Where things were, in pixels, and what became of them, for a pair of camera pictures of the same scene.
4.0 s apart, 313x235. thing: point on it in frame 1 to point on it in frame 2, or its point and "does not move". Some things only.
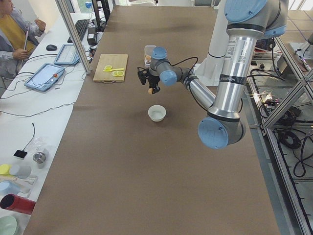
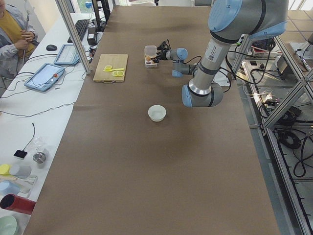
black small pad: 20,153 does not move
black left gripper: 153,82 to 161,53
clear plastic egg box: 148,49 does not move
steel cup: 39,157 does not move
